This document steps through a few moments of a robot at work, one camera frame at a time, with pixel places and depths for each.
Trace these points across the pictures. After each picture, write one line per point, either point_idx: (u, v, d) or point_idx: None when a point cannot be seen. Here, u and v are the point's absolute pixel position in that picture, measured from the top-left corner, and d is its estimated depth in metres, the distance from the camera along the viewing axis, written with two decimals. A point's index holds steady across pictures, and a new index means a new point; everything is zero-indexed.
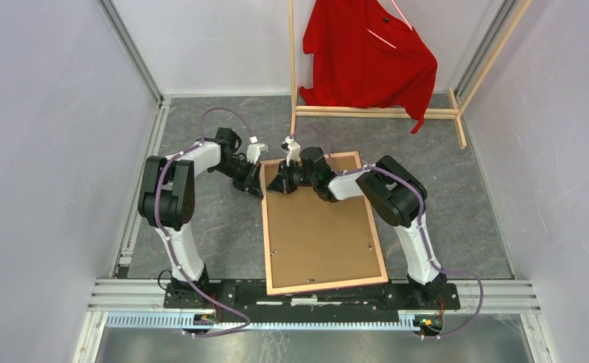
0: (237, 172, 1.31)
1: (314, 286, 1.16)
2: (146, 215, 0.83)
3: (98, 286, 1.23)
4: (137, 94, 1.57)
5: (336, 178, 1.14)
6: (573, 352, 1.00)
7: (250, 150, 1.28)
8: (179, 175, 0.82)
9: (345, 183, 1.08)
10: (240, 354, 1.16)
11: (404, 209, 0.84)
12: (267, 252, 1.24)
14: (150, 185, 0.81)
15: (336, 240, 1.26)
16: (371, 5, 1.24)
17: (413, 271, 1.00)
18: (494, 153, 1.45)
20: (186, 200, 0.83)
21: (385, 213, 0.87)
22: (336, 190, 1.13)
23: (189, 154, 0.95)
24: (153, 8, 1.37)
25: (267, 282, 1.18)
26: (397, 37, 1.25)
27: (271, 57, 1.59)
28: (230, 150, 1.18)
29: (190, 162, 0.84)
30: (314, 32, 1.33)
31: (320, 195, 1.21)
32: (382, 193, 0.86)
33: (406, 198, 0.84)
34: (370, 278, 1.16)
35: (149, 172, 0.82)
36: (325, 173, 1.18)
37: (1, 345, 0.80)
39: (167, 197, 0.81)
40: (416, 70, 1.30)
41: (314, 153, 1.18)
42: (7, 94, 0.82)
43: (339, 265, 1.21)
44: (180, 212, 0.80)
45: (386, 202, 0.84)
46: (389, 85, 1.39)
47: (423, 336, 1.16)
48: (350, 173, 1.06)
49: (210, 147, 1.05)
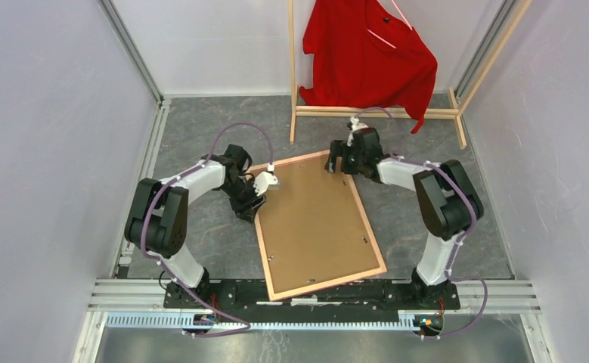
0: (239, 195, 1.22)
1: (314, 286, 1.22)
2: (133, 240, 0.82)
3: (98, 286, 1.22)
4: (137, 94, 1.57)
5: (389, 160, 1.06)
6: (574, 352, 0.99)
7: (260, 178, 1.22)
8: (170, 204, 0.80)
9: (395, 167, 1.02)
10: (240, 354, 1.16)
11: (452, 222, 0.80)
12: (264, 258, 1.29)
14: (138, 211, 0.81)
15: (332, 243, 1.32)
16: (371, 5, 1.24)
17: (424, 270, 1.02)
18: (494, 154, 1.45)
20: (175, 230, 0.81)
21: (432, 221, 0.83)
22: (384, 172, 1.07)
23: (187, 178, 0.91)
24: (153, 8, 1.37)
25: (268, 288, 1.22)
26: (398, 37, 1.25)
27: (271, 57, 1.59)
28: (236, 171, 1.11)
29: (184, 190, 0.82)
30: (315, 32, 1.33)
31: (367, 172, 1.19)
32: (438, 197, 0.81)
33: (459, 212, 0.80)
34: (368, 271, 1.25)
35: (141, 195, 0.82)
36: (373, 150, 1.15)
37: (0, 345, 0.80)
39: (155, 224, 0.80)
40: (417, 71, 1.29)
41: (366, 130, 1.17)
42: (6, 94, 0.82)
43: (336, 262, 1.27)
44: (166, 243, 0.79)
45: (437, 209, 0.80)
46: (390, 85, 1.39)
47: (423, 336, 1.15)
48: (407, 162, 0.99)
49: (212, 170, 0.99)
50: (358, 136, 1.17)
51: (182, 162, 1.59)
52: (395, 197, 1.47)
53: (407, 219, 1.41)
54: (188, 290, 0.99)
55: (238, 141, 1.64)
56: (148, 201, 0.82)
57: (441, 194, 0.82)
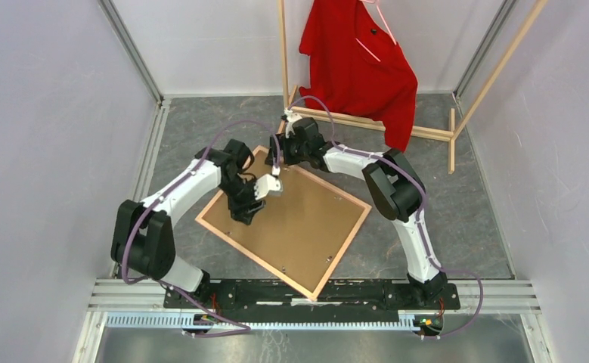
0: (237, 195, 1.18)
1: (336, 261, 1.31)
2: (119, 261, 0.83)
3: (98, 286, 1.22)
4: (137, 94, 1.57)
5: (334, 151, 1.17)
6: (574, 352, 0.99)
7: (263, 181, 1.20)
8: (150, 234, 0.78)
9: (342, 158, 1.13)
10: (240, 354, 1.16)
11: (402, 205, 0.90)
12: (279, 273, 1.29)
14: (122, 235, 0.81)
15: (318, 223, 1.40)
16: (361, 13, 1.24)
17: (413, 270, 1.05)
18: (494, 154, 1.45)
20: (159, 256, 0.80)
21: (384, 206, 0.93)
22: (331, 162, 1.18)
23: (175, 193, 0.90)
24: (153, 8, 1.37)
25: (305, 293, 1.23)
26: (382, 50, 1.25)
27: (271, 57, 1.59)
28: (235, 168, 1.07)
29: (165, 217, 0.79)
30: (311, 35, 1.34)
31: (313, 162, 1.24)
32: (387, 186, 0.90)
33: (405, 194, 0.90)
34: (361, 217, 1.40)
35: (122, 221, 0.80)
36: (314, 141, 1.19)
37: (0, 344, 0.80)
39: (139, 251, 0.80)
40: (396, 89, 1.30)
41: (305, 121, 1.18)
42: (6, 92, 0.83)
43: (334, 231, 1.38)
44: (151, 270, 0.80)
45: (387, 197, 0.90)
46: (373, 98, 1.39)
47: (423, 336, 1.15)
48: (349, 153, 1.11)
49: (202, 178, 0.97)
50: (299, 129, 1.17)
51: (182, 162, 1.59)
52: None
53: None
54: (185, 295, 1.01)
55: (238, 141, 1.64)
56: (130, 226, 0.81)
57: (388, 182, 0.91)
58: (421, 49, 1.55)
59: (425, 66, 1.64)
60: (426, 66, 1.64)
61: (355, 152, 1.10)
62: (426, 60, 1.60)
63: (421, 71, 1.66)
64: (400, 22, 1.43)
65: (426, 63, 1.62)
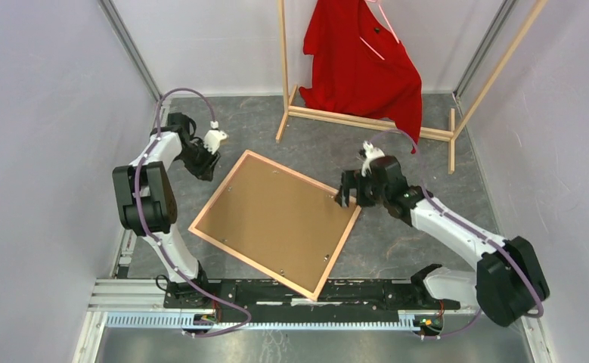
0: (196, 159, 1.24)
1: (333, 259, 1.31)
2: (131, 227, 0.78)
3: (98, 286, 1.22)
4: (137, 94, 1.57)
5: (428, 206, 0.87)
6: (574, 352, 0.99)
7: (209, 137, 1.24)
8: (153, 178, 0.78)
9: (441, 225, 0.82)
10: (240, 354, 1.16)
11: (516, 312, 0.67)
12: (277, 275, 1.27)
14: (125, 197, 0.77)
15: (311, 222, 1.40)
16: (364, 11, 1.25)
17: (432, 285, 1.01)
18: (494, 154, 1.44)
20: (168, 200, 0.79)
21: (491, 308, 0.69)
22: (422, 220, 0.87)
23: (153, 154, 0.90)
24: (153, 8, 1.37)
25: (305, 293, 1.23)
26: (386, 48, 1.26)
27: (270, 57, 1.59)
28: (187, 135, 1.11)
29: (159, 162, 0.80)
30: (314, 35, 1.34)
31: (393, 210, 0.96)
32: (503, 287, 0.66)
33: (525, 302, 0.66)
34: (354, 213, 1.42)
35: (120, 184, 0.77)
36: (396, 184, 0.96)
37: (0, 343, 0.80)
39: (149, 203, 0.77)
40: (400, 88, 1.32)
41: (389, 160, 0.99)
42: (7, 92, 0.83)
43: (330, 231, 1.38)
44: (166, 213, 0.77)
45: (503, 304, 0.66)
46: (376, 98, 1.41)
47: (423, 336, 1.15)
48: (455, 222, 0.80)
49: (170, 140, 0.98)
50: (378, 168, 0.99)
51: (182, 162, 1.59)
52: None
53: None
54: (189, 280, 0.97)
55: (238, 141, 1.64)
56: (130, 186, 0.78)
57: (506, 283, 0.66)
58: (421, 49, 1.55)
59: (425, 66, 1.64)
60: (426, 66, 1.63)
61: (461, 223, 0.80)
62: (427, 60, 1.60)
63: (422, 71, 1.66)
64: (400, 21, 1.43)
65: (426, 63, 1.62)
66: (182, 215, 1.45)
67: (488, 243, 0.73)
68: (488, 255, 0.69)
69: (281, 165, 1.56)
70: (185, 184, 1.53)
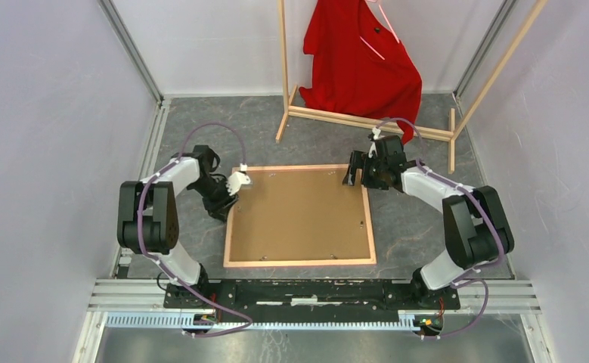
0: (212, 193, 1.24)
1: (369, 224, 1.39)
2: (128, 245, 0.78)
3: (98, 286, 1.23)
4: (137, 94, 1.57)
5: (415, 171, 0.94)
6: (574, 352, 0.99)
7: (233, 178, 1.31)
8: (158, 200, 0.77)
9: (423, 183, 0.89)
10: (240, 354, 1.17)
11: (478, 255, 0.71)
12: (331, 259, 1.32)
14: (128, 213, 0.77)
15: (326, 224, 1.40)
16: (364, 11, 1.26)
17: (428, 277, 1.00)
18: (493, 155, 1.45)
20: (169, 224, 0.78)
21: (456, 252, 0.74)
22: (408, 181, 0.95)
23: (166, 173, 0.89)
24: (153, 7, 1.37)
25: (365, 262, 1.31)
26: (385, 48, 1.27)
27: (270, 58, 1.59)
28: (208, 165, 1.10)
29: (168, 183, 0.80)
30: (314, 34, 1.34)
31: (388, 180, 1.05)
32: (466, 228, 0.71)
33: (487, 244, 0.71)
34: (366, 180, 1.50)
35: (125, 199, 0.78)
36: (395, 156, 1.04)
37: (1, 343, 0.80)
39: (149, 223, 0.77)
40: (400, 88, 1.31)
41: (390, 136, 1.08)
42: (7, 93, 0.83)
43: (350, 204, 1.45)
44: (164, 237, 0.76)
45: (465, 239, 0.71)
46: (377, 99, 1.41)
47: (423, 336, 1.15)
48: (436, 178, 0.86)
49: (187, 164, 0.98)
50: (380, 142, 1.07)
51: None
52: (395, 197, 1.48)
53: (407, 220, 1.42)
54: (189, 286, 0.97)
55: (238, 141, 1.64)
56: (134, 203, 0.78)
57: (470, 225, 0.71)
58: (422, 50, 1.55)
59: (425, 66, 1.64)
60: (426, 66, 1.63)
61: (440, 178, 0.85)
62: (427, 60, 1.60)
63: (422, 71, 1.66)
64: (401, 22, 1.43)
65: (426, 63, 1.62)
66: (183, 215, 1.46)
67: (458, 188, 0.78)
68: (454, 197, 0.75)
69: (278, 168, 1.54)
70: None
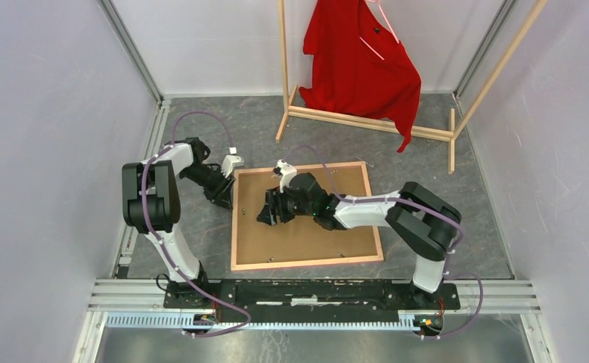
0: (206, 181, 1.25)
1: None
2: (134, 224, 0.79)
3: (98, 286, 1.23)
4: (137, 94, 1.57)
5: (344, 205, 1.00)
6: (574, 352, 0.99)
7: (227, 161, 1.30)
8: (159, 177, 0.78)
9: (355, 212, 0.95)
10: (240, 354, 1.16)
11: (445, 241, 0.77)
12: (338, 256, 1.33)
14: (131, 193, 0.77)
15: None
16: (364, 11, 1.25)
17: (423, 283, 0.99)
18: (493, 154, 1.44)
20: (172, 200, 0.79)
21: (428, 251, 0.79)
22: (345, 218, 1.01)
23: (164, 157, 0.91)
24: (153, 8, 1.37)
25: (372, 256, 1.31)
26: (386, 48, 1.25)
27: (270, 57, 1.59)
28: (199, 150, 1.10)
29: (168, 161, 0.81)
30: (314, 34, 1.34)
31: (324, 225, 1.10)
32: (422, 228, 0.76)
33: (444, 228, 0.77)
34: (365, 178, 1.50)
35: (126, 180, 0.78)
36: (318, 200, 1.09)
37: (1, 343, 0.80)
39: (153, 200, 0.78)
40: (400, 87, 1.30)
41: (305, 181, 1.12)
42: (7, 93, 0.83)
43: None
44: (168, 212, 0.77)
45: (426, 238, 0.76)
46: (379, 97, 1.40)
47: (423, 336, 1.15)
48: (364, 203, 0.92)
49: (182, 148, 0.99)
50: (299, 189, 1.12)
51: None
52: None
53: None
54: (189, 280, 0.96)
55: (238, 141, 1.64)
56: (137, 183, 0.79)
57: (421, 223, 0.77)
58: (422, 49, 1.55)
59: (426, 66, 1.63)
60: (426, 66, 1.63)
61: (367, 200, 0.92)
62: (427, 60, 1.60)
63: (422, 71, 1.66)
64: (401, 21, 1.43)
65: (426, 63, 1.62)
66: (183, 215, 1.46)
67: (389, 200, 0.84)
68: (393, 208, 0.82)
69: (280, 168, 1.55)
70: (185, 184, 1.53)
